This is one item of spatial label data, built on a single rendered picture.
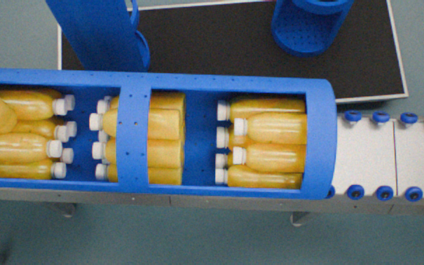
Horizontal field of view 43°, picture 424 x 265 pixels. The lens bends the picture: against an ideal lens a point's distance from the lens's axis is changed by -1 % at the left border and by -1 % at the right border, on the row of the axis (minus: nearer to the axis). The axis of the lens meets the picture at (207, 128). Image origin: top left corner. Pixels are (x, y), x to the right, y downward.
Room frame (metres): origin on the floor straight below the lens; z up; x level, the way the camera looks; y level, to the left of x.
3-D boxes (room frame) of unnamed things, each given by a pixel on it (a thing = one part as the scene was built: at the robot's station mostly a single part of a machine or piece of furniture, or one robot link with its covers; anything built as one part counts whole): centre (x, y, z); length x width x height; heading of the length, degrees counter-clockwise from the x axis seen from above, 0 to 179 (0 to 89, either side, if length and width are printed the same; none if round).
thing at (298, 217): (0.24, -0.38, 0.31); 0.06 x 0.06 x 0.63; 88
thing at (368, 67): (0.94, -0.09, 0.07); 1.50 x 0.52 x 0.15; 95
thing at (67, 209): (0.28, 0.60, 0.31); 0.06 x 0.06 x 0.63; 88
